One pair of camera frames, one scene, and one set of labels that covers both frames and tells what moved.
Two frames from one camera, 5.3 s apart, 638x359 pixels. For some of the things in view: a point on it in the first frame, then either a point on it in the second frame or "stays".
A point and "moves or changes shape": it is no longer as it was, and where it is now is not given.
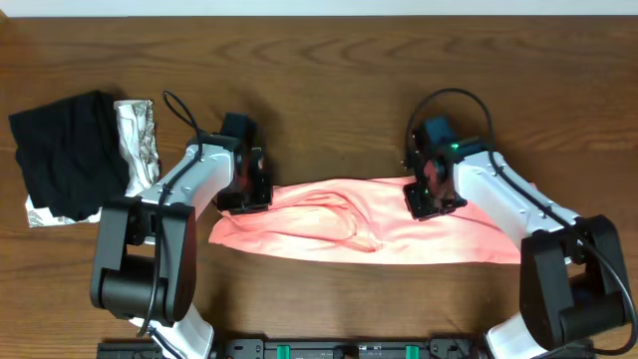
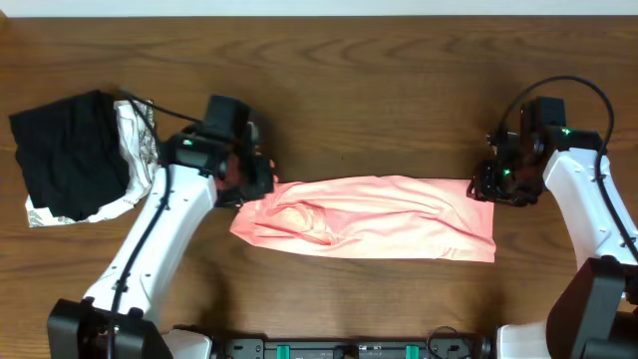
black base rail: (342, 348) stays
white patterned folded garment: (140, 145) stays
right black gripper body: (430, 200) -> (511, 182)
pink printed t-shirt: (364, 221) moves or changes shape
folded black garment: (73, 155) stays
